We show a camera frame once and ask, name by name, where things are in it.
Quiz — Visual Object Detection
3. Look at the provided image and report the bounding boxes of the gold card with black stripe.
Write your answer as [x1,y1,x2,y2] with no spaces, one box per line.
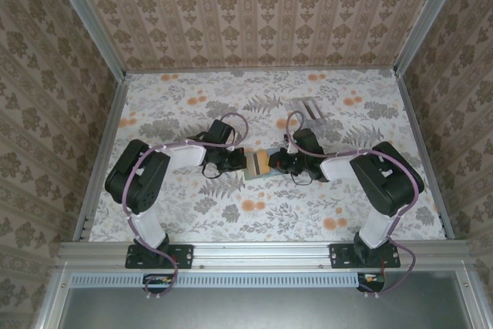
[249,150,271,177]

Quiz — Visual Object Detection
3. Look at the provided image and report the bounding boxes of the floral tablecloth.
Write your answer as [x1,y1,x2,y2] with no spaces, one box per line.
[89,69,448,243]

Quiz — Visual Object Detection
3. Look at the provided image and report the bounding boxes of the black connector board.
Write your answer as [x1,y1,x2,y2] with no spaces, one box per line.
[357,273,386,292]
[143,273,175,294]

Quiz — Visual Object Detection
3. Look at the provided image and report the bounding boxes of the grey metal panel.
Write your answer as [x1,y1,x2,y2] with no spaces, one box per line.
[57,286,481,329]

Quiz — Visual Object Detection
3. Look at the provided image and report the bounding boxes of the aluminium table end rail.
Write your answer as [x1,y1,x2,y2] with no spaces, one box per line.
[125,65,397,75]

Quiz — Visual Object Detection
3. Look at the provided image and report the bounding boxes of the aluminium mounting rail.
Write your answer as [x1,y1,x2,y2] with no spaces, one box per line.
[57,240,473,268]

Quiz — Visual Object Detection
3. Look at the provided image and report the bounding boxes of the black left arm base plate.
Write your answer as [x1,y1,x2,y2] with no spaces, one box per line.
[125,243,194,270]

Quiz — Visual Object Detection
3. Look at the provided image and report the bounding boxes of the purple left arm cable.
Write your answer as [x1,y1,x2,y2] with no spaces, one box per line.
[121,112,250,301]

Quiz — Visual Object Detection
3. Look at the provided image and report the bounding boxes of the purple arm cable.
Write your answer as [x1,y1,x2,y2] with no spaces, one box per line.
[121,112,250,301]
[285,110,421,299]

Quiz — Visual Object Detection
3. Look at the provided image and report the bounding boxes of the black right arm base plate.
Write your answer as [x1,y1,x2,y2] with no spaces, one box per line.
[330,243,401,270]

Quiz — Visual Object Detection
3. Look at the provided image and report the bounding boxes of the aluminium table side rail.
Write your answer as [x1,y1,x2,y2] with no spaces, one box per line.
[395,72,456,240]
[72,74,130,243]

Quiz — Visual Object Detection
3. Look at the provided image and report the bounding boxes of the slotted grey cable duct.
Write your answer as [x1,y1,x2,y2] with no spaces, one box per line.
[71,271,386,288]

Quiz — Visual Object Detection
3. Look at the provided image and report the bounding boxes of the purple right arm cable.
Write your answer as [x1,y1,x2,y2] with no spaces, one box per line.
[285,110,421,299]

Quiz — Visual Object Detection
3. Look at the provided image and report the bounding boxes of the aluminium frame post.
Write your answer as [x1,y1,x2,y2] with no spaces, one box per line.
[45,0,128,80]
[392,0,471,78]

